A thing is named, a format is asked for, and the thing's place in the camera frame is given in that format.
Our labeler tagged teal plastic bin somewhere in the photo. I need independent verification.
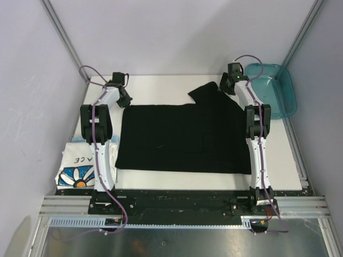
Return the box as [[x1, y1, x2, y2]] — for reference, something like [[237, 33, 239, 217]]
[[244, 63, 297, 119]]

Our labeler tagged white folded daisy t-shirt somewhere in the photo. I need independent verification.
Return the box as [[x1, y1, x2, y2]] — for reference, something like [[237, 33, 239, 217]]
[[55, 136, 119, 190]]

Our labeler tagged aluminium frame post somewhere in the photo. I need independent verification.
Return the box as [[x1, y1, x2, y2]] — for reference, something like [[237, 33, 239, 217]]
[[40, 0, 83, 71], [281, 0, 326, 67]]

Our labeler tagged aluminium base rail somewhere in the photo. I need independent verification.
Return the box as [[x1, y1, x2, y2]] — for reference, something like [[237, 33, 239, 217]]
[[40, 195, 331, 218]]

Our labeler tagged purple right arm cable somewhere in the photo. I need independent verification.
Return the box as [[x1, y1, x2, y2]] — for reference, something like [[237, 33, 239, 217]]
[[234, 55, 290, 233]]

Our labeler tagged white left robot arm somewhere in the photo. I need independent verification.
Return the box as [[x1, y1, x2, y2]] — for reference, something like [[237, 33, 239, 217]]
[[80, 72, 132, 192]]

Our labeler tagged grey slotted cable duct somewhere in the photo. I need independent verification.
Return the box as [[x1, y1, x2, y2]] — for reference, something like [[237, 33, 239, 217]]
[[48, 216, 254, 230]]

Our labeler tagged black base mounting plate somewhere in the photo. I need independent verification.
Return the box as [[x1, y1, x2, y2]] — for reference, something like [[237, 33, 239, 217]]
[[55, 189, 279, 234]]

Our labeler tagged black t-shirt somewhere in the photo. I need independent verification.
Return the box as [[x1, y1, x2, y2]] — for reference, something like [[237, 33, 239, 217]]
[[115, 82, 251, 175]]

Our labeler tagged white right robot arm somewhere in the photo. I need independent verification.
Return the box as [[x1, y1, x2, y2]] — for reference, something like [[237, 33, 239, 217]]
[[219, 62, 273, 215]]

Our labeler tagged left aluminium frame post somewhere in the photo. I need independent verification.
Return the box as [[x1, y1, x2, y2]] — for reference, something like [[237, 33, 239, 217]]
[[40, 0, 83, 71]]

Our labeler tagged right aluminium frame post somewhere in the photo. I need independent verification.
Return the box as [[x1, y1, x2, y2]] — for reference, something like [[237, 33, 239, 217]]
[[281, 0, 326, 67]]

